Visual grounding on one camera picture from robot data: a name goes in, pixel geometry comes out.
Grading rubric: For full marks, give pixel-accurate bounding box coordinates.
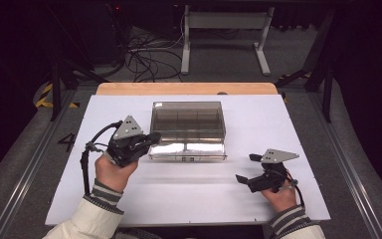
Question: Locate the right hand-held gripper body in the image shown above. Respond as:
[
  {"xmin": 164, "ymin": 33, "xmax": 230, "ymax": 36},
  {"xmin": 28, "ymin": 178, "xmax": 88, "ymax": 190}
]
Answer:
[{"xmin": 247, "ymin": 147, "xmax": 300, "ymax": 194}]

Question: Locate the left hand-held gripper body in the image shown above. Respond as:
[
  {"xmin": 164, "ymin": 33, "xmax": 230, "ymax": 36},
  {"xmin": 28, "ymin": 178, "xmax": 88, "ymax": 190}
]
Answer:
[{"xmin": 105, "ymin": 115, "xmax": 152, "ymax": 168}]

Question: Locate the transparent plastic drawer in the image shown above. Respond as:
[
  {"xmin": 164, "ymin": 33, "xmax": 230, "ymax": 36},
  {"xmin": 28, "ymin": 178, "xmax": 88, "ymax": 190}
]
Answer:
[{"xmin": 147, "ymin": 140, "xmax": 229, "ymax": 163}]

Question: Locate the smoky transparent drawer box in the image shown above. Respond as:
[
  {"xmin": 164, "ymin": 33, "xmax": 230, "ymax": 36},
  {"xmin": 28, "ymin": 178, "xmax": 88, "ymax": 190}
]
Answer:
[{"xmin": 149, "ymin": 101, "xmax": 227, "ymax": 145}]

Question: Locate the person's right hand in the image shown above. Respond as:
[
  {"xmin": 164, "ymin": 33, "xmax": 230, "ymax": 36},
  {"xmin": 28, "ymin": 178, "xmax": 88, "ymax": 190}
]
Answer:
[{"xmin": 261, "ymin": 185, "xmax": 297, "ymax": 213}]

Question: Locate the person's left hand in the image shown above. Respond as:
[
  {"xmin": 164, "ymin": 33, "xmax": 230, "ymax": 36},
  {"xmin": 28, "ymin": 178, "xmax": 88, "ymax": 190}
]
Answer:
[{"xmin": 95, "ymin": 153, "xmax": 139, "ymax": 193}]

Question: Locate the black metal stand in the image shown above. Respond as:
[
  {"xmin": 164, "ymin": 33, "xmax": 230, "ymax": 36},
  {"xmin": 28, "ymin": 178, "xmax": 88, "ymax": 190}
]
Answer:
[
  {"xmin": 275, "ymin": 6, "xmax": 335, "ymax": 123},
  {"xmin": 44, "ymin": 3, "xmax": 110, "ymax": 122}
]

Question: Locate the yellow black hazard tape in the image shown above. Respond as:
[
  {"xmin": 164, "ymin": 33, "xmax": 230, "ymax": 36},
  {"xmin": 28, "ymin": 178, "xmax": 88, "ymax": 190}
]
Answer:
[{"xmin": 34, "ymin": 82, "xmax": 81, "ymax": 110}]

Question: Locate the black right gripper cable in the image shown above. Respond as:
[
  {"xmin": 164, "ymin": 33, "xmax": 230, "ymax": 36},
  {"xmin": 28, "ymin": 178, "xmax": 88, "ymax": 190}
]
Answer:
[{"xmin": 283, "ymin": 170, "xmax": 306, "ymax": 209}]

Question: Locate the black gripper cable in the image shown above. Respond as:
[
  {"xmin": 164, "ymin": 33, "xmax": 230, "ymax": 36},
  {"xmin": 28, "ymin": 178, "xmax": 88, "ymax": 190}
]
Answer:
[
  {"xmin": 283, "ymin": 170, "xmax": 306, "ymax": 209},
  {"xmin": 80, "ymin": 119, "xmax": 123, "ymax": 197}
]

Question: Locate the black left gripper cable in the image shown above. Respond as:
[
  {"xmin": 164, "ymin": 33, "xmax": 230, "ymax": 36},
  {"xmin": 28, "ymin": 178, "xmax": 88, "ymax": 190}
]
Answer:
[{"xmin": 80, "ymin": 119, "xmax": 123, "ymax": 197}]

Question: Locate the tangle of black floor cables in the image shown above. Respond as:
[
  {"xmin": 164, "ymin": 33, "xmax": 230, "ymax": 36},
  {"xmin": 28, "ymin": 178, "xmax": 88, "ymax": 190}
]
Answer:
[{"xmin": 123, "ymin": 29, "xmax": 184, "ymax": 84}]

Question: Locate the aluminium floor rail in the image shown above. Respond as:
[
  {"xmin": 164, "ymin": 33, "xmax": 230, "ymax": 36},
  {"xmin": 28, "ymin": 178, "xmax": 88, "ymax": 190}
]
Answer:
[
  {"xmin": 0, "ymin": 89, "xmax": 78, "ymax": 239},
  {"xmin": 306, "ymin": 89, "xmax": 382, "ymax": 239}
]

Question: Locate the white metal desk frame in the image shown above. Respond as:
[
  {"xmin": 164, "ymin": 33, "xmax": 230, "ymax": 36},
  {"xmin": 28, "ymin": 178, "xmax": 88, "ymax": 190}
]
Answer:
[{"xmin": 180, "ymin": 4, "xmax": 276, "ymax": 77}]

